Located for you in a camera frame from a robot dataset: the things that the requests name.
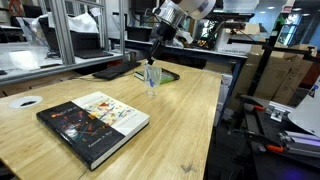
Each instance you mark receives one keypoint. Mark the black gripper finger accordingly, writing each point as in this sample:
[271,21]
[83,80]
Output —
[161,49]
[153,53]

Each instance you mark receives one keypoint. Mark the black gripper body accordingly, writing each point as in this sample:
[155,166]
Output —
[165,31]

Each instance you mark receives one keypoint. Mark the blue and white marker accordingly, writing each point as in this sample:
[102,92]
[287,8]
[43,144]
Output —
[150,78]

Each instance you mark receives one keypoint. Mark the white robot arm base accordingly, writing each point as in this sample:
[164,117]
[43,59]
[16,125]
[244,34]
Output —
[308,113]

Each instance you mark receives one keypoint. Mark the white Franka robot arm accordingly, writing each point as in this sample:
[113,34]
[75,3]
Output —
[196,6]

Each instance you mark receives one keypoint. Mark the clear stemmed drinking glass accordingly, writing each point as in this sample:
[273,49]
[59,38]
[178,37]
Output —
[152,75]

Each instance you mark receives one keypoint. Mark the black storage bin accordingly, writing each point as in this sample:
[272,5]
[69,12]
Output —
[138,33]

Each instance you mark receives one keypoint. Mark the green softcover book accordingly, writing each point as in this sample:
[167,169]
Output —
[168,76]

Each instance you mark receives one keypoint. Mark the blue edged workbench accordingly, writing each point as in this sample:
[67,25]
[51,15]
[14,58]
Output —
[200,51]

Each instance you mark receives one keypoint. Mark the black computer keyboard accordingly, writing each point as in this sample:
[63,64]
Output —
[116,70]

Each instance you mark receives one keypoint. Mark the black open laptop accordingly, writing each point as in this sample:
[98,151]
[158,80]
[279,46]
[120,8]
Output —
[86,41]

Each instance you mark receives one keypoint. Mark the white cardboard box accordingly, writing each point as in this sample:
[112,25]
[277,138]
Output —
[233,41]

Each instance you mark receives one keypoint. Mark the white crumpled plastic sheet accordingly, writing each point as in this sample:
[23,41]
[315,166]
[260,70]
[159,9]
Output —
[81,22]

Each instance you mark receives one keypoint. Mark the white drawer cabinet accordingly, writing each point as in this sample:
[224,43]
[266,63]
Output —
[224,96]

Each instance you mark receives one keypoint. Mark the black and white hardcover book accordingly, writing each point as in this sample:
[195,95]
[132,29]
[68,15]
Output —
[96,128]

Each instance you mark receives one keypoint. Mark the large brown cardboard box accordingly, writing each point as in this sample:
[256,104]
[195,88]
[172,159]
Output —
[278,78]

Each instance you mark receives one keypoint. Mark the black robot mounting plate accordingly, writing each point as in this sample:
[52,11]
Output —
[260,125]

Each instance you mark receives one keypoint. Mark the tall brown cardboard box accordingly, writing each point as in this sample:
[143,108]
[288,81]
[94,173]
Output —
[296,76]

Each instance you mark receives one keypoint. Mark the white grommet with black slot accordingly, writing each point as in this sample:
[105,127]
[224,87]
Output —
[16,101]

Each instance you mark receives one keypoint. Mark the thin aluminium frame post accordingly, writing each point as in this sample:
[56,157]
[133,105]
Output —
[104,23]
[121,26]

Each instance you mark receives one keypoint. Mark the thick aluminium frame post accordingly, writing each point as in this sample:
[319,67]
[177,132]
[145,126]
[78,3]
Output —
[63,33]

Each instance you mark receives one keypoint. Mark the black metal camera stand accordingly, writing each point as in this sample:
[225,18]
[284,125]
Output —
[265,60]

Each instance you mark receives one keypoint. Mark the silver metal corner bracket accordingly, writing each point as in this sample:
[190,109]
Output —
[279,112]

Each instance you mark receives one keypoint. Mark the aluminium extrusion rail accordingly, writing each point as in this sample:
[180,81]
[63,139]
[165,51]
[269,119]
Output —
[303,143]

